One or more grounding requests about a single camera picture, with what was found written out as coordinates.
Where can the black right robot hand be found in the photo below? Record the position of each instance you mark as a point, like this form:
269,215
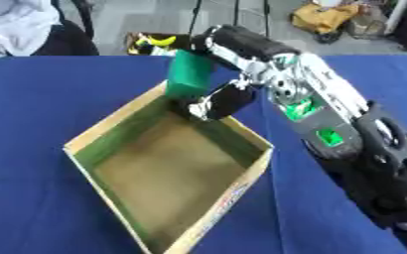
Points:
242,43

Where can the green rectangular block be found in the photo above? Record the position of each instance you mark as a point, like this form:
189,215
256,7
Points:
188,76

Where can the silver and black right robot arm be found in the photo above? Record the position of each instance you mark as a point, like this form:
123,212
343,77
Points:
352,132

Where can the tan cardboard box green inside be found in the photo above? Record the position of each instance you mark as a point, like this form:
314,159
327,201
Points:
172,168

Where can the black tripod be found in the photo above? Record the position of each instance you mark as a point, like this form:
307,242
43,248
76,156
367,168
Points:
233,15

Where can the yellow bag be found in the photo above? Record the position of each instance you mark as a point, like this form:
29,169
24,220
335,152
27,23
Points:
324,16

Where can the black crate with yellow toys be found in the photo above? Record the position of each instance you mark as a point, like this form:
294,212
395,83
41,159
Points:
155,43

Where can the black chair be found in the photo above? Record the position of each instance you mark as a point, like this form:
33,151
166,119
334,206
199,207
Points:
74,36

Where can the person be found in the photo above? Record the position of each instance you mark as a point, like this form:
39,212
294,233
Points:
16,26

